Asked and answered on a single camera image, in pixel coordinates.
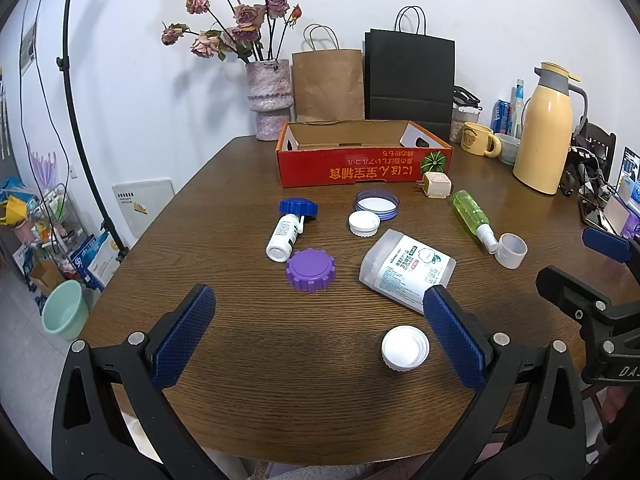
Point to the purple notched lid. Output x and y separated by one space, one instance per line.
310 267

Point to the clear plastic jar with label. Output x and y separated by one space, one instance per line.
405 270

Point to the large blue-rimmed lid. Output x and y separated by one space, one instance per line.
375 203

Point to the small white bottle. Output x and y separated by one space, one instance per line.
281 237

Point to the brown paper bag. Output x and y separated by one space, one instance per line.
327 85

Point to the cream cube plug adapter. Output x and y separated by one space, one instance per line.
436 185

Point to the mint green bucket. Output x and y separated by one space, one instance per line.
62 310

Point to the cream yellow thermos jug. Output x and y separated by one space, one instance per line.
542 135

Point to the blue and white carton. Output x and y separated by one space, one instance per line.
95 260

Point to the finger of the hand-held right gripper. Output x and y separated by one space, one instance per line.
570 292
607 243

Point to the blue drink can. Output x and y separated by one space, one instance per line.
500 117

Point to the clear spray bottle cap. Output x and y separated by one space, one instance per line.
511 252

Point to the black light stand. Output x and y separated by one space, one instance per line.
75 110

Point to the glass jar with clip lid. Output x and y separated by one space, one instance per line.
457 122

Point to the dark wooden chair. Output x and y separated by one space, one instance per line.
600 145

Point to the green spray bottle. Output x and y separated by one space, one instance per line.
469 212

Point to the dried rose bouquet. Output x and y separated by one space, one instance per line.
247 15

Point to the black paper bag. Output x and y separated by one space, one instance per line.
410 75

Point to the wall poster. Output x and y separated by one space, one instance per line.
28 47

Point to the white board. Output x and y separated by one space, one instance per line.
142 210

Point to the cluttered storage cart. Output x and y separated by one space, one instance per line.
35 215

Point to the pink textured vase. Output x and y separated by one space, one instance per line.
267 95

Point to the yellow bear mug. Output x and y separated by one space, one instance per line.
475 138

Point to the black phone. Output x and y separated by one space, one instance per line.
595 215

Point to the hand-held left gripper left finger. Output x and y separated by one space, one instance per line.
182 335

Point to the red cardboard box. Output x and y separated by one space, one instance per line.
350 172

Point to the clear bottle with blue cap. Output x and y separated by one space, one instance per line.
517 105

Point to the small cardboard box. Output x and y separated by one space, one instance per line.
45 277

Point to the ribbed white cap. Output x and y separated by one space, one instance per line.
363 222

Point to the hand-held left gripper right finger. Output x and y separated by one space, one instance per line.
452 340

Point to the blue notched cap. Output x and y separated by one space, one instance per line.
297 206

